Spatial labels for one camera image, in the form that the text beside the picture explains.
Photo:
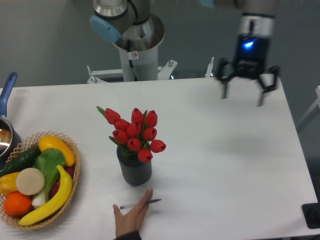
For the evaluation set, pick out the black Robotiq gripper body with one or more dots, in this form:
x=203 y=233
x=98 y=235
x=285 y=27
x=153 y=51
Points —
x=250 y=56

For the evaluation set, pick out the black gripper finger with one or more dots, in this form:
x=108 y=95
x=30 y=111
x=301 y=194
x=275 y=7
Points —
x=268 y=82
x=224 y=74

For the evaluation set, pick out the red tulip bouquet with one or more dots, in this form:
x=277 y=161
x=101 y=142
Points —
x=137 y=138

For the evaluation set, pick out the black ballpoint pen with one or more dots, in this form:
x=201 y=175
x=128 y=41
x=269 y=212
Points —
x=132 y=205

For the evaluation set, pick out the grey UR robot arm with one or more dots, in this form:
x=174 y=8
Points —
x=137 y=34

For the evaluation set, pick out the dark sleeved forearm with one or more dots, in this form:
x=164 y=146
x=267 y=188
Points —
x=134 y=235

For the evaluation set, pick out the dark grey ribbed vase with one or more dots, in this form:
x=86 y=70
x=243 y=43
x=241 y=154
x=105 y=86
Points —
x=134 y=171

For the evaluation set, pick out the bare human hand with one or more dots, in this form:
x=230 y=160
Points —
x=133 y=220

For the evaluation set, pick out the white stand at right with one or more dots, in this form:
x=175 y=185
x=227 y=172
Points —
x=310 y=113

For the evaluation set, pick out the black device at edge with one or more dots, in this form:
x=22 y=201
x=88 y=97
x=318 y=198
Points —
x=311 y=212

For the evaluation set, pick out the purple red vegetable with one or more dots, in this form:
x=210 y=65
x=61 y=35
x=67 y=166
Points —
x=70 y=170

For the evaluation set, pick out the yellow squash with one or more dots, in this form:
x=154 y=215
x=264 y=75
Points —
x=52 y=142

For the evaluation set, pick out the green bok choy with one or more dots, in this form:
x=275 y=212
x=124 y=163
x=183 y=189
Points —
x=47 y=163

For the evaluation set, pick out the yellow banana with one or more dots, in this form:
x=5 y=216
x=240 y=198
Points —
x=54 y=204

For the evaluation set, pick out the green cucumber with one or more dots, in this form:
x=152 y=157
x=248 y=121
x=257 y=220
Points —
x=22 y=161

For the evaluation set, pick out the beige round disc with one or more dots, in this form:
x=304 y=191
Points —
x=30 y=181

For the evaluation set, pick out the yellow bell pepper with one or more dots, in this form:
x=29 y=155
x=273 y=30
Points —
x=8 y=183

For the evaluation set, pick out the orange fruit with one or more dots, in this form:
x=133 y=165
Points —
x=17 y=204

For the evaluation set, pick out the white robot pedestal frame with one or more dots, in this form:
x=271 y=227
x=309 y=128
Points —
x=135 y=66

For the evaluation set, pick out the blue handled saucepan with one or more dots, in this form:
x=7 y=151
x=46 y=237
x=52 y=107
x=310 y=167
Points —
x=9 y=138

